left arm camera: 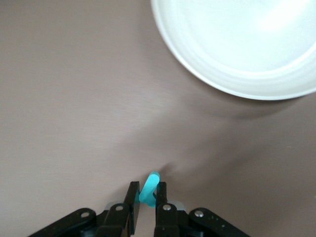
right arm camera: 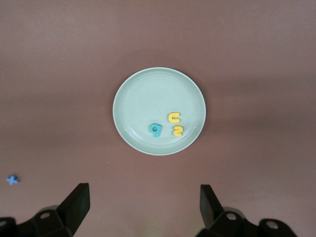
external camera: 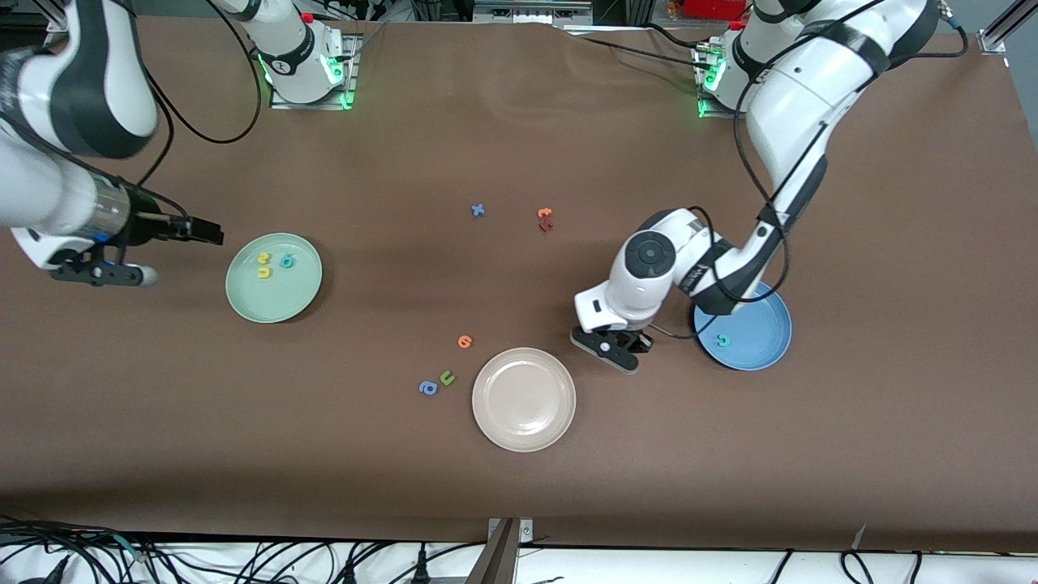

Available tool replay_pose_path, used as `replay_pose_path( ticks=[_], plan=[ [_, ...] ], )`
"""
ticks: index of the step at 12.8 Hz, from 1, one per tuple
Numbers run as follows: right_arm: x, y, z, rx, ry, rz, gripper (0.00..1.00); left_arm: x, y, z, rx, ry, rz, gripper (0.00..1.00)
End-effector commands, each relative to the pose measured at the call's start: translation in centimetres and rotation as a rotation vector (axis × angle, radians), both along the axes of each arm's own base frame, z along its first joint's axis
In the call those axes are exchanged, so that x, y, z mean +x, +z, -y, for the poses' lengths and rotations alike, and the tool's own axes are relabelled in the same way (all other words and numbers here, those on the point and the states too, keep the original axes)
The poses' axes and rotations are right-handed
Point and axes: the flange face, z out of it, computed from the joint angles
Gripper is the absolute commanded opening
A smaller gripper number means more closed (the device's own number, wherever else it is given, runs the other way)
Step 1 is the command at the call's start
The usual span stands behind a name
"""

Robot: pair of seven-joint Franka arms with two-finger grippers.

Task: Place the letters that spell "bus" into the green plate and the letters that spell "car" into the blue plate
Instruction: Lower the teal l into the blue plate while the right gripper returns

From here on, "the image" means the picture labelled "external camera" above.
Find green plate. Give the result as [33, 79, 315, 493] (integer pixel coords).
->
[225, 233, 324, 324]

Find beige plate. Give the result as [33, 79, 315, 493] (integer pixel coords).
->
[471, 347, 577, 453]

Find blue plate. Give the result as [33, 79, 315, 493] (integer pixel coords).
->
[693, 280, 793, 372]

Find red box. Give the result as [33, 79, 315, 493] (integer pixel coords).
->
[684, 0, 748, 22]

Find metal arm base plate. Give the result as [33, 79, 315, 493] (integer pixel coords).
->
[697, 45, 784, 122]
[268, 32, 360, 111]

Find metal table bracket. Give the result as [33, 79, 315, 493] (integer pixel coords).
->
[485, 517, 534, 584]

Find black cable on table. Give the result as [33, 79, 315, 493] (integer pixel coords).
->
[560, 23, 714, 72]

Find black floor cable loop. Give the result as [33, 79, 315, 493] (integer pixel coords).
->
[770, 548, 925, 584]

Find tangled black floor cables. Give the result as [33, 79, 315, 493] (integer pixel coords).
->
[0, 513, 487, 584]

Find grey metal rail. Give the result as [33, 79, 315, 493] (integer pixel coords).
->
[473, 0, 594, 27]

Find aluminium profile post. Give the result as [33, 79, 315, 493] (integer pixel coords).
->
[977, 0, 1038, 55]

